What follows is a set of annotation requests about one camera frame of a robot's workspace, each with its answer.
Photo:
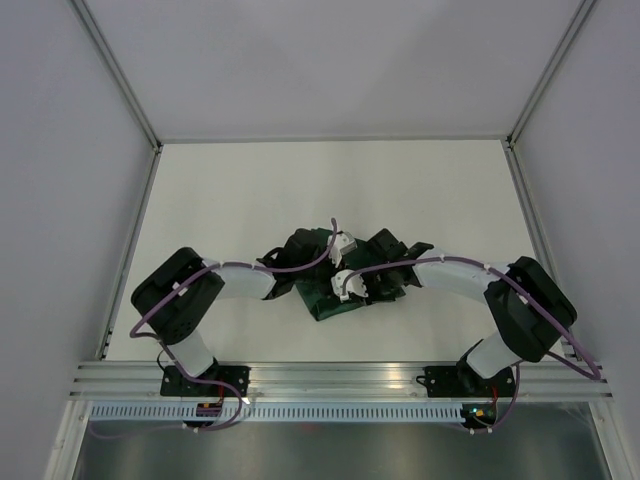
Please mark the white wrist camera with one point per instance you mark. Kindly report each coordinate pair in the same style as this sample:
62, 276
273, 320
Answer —
339, 245
346, 283

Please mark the aluminium enclosure frame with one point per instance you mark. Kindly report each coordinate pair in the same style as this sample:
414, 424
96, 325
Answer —
556, 81

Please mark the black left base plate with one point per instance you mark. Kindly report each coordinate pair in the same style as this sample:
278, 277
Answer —
218, 380

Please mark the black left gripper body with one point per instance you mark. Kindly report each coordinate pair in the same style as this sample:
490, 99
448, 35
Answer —
320, 272

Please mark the aluminium mounting rail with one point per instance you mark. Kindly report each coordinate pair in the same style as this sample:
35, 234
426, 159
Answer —
351, 381

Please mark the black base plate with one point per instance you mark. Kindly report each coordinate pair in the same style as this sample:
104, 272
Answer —
448, 381
218, 380

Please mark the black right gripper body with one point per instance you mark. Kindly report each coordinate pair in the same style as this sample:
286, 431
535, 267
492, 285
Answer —
380, 286

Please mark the white slotted cable duct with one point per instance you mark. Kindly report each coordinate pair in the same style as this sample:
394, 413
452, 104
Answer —
345, 412

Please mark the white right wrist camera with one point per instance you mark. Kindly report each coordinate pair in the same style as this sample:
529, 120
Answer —
346, 283

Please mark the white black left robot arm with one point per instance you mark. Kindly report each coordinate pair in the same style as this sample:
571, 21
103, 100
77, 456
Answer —
175, 298

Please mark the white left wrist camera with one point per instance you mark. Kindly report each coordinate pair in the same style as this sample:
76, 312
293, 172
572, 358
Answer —
339, 245

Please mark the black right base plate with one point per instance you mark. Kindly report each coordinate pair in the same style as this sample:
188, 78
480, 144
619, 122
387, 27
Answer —
448, 381

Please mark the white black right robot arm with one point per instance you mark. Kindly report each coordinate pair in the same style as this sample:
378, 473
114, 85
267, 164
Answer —
524, 301

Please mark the dark green cloth napkin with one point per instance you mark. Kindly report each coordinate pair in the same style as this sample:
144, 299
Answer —
327, 290

